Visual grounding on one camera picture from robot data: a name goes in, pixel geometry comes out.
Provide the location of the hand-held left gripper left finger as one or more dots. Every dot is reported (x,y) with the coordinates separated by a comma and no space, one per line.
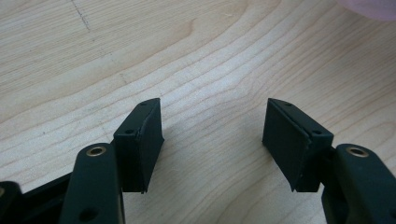
(137,155)

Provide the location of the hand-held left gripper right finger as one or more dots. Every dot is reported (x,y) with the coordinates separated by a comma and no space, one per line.
(295,149)

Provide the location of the pink plastic bag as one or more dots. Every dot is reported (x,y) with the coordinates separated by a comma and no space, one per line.
(370,7)

